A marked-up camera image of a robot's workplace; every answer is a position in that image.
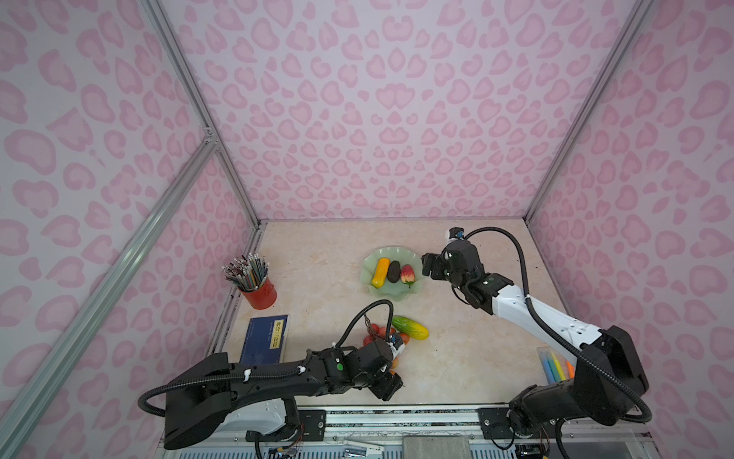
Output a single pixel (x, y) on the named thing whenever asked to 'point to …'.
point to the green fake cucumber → (410, 328)
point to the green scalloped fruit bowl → (393, 291)
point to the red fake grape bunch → (376, 333)
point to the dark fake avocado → (394, 272)
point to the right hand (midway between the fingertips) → (435, 256)
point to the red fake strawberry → (408, 275)
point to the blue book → (266, 339)
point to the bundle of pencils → (248, 271)
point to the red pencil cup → (264, 296)
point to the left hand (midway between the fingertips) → (397, 375)
